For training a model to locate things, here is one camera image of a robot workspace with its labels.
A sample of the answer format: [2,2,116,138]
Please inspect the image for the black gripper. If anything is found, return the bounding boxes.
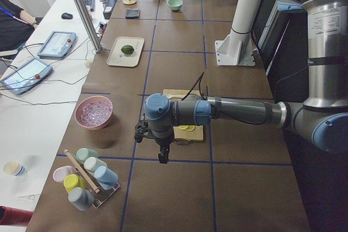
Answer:
[155,133,174,164]

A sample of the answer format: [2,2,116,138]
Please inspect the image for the green bowl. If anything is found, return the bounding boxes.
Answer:
[167,0,183,11]

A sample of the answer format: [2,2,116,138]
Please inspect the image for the pink bowl with ice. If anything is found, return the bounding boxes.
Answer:
[74,96,113,130]

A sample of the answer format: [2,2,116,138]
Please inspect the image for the lemon slice upper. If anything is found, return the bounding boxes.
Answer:
[179,125,190,130]

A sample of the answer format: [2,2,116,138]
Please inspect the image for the wooden cutting board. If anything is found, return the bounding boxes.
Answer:
[163,89,204,145]

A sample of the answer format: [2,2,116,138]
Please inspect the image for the blue cup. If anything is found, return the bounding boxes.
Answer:
[94,166,119,190]

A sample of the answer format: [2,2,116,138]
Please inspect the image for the clear acrylic cup rack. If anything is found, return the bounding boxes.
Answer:
[89,182,120,209]

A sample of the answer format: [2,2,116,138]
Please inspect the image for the white cup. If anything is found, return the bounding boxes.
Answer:
[84,156,108,174]

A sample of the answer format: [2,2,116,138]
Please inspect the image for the green cup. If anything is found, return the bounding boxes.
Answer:
[76,148,99,164]

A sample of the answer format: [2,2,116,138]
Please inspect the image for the wooden rack rod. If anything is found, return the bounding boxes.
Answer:
[64,149,101,193]

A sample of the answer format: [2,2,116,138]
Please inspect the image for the grey cup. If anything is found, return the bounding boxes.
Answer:
[68,187,94,211]

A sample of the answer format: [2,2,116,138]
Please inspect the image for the yellow cup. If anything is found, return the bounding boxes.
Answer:
[63,174,86,193]

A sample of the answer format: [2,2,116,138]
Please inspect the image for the pink cup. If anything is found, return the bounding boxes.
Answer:
[52,165,75,183]

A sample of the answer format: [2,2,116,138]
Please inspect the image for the beige rabbit tray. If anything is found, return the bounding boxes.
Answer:
[107,36,145,67]

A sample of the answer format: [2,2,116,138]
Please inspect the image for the green avocado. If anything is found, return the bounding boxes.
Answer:
[121,45,135,55]

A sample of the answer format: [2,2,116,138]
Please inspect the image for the paper cup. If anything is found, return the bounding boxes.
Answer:
[3,161,26,177]

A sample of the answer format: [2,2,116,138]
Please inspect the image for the far teach pendant tablet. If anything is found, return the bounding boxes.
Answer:
[38,31,77,60]

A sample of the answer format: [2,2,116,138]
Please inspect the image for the teach pendant tablet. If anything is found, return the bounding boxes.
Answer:
[1,58,53,95]
[38,31,77,60]

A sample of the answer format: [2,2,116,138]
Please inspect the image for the near teach pendant tablet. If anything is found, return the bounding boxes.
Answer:
[1,58,53,95]

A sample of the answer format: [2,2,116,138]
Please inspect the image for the black power box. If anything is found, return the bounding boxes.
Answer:
[103,0,116,20]

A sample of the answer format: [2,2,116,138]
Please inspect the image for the red object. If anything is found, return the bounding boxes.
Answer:
[1,206,34,227]

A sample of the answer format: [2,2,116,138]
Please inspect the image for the black computer mouse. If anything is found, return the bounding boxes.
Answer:
[61,12,73,20]

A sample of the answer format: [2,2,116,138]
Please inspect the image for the person in black shirt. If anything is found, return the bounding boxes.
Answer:
[1,0,39,51]

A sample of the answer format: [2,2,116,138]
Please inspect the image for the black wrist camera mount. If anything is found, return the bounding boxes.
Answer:
[134,120,154,143]

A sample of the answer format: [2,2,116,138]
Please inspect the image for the white pillar mount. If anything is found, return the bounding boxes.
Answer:
[215,0,261,66]

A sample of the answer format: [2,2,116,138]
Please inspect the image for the aluminium frame post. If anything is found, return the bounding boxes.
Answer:
[74,0,102,53]

